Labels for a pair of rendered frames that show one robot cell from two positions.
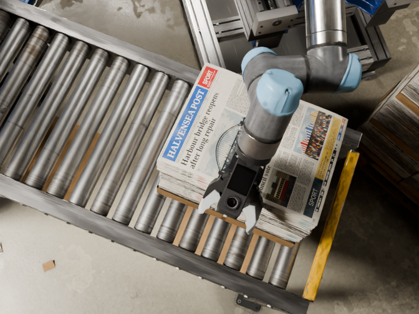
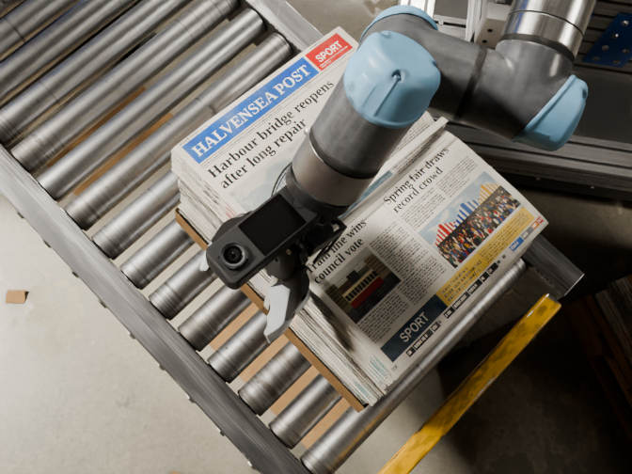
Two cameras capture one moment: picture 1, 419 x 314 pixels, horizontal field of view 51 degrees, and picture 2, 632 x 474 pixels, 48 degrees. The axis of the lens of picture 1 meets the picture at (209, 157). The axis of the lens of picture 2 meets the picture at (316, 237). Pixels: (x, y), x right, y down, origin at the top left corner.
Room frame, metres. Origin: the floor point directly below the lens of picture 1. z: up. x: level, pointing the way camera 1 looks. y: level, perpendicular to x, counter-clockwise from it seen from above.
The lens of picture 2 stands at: (0.04, -0.19, 1.85)
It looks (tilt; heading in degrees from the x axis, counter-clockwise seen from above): 73 degrees down; 26
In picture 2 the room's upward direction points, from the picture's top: 9 degrees clockwise
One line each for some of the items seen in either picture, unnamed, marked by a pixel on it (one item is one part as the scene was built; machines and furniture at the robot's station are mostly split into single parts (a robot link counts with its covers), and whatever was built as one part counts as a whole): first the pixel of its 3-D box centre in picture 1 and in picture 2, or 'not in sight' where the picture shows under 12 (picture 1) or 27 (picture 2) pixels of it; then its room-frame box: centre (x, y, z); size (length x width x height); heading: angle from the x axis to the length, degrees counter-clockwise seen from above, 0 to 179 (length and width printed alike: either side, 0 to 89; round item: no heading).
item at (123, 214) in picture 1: (153, 149); (210, 155); (0.33, 0.16, 0.77); 0.47 x 0.05 x 0.05; 170
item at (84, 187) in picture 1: (111, 133); (156, 102); (0.36, 0.29, 0.77); 0.47 x 0.05 x 0.05; 170
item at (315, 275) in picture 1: (332, 222); (457, 404); (0.23, -0.36, 0.81); 0.43 x 0.03 x 0.02; 170
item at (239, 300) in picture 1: (250, 295); not in sight; (0.00, -0.30, 0.01); 0.14 x 0.13 x 0.01; 170
